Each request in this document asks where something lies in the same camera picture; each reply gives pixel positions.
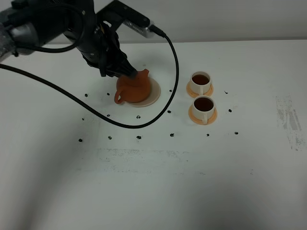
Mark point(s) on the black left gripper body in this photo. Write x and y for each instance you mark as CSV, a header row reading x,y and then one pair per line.
x,y
92,46

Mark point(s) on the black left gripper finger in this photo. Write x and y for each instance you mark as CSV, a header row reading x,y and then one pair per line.
x,y
124,67
110,65

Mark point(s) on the brown clay teapot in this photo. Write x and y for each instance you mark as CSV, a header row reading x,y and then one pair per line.
x,y
133,90

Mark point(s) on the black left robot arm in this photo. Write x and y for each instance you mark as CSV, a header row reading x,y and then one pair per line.
x,y
57,26

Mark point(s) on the beige teapot saucer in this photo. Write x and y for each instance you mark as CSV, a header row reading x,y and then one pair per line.
x,y
153,96

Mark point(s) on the far orange saucer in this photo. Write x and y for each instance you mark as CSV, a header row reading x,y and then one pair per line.
x,y
194,95

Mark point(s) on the orange saucer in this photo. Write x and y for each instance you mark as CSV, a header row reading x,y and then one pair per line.
x,y
194,95
199,122

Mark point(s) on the far white teacup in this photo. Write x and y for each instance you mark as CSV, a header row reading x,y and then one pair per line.
x,y
200,82

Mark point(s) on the white teacup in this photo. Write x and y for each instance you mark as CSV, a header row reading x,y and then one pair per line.
x,y
203,108
200,82

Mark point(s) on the near orange saucer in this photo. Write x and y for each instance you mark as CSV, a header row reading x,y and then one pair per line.
x,y
199,122

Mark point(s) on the near white teacup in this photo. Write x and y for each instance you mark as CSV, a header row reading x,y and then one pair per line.
x,y
203,108

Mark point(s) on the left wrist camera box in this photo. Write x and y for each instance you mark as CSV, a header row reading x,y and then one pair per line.
x,y
129,15

